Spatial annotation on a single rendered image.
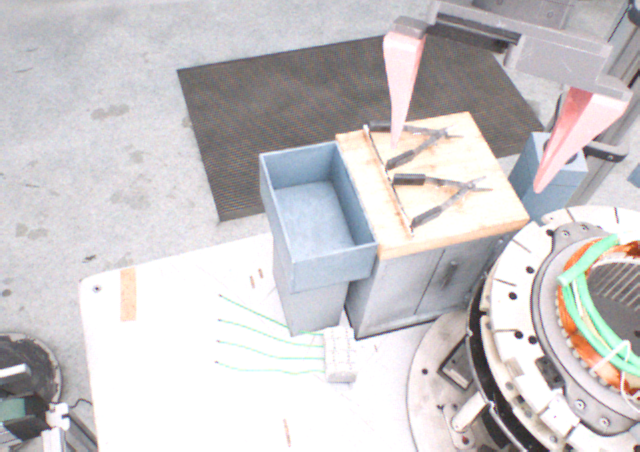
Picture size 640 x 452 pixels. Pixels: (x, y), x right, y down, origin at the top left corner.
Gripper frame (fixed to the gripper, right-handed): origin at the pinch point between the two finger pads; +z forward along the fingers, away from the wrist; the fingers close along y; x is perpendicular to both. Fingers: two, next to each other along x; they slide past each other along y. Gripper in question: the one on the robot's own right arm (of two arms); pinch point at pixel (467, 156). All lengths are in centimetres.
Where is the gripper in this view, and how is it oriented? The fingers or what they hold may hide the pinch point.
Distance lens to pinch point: 41.2
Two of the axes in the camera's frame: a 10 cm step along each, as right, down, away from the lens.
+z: -2.2, 8.7, 4.4
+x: 2.4, -3.9, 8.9
